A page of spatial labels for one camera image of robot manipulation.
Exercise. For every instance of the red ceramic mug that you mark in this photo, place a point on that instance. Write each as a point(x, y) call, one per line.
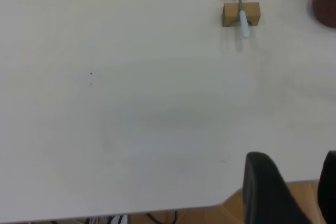
point(325, 6)

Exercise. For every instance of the arched wooden block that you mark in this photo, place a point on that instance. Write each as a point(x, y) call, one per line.
point(231, 14)

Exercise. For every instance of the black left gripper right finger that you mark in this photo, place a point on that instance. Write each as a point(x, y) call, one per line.
point(329, 190)

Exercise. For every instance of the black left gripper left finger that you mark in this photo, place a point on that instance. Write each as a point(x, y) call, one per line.
point(262, 195)

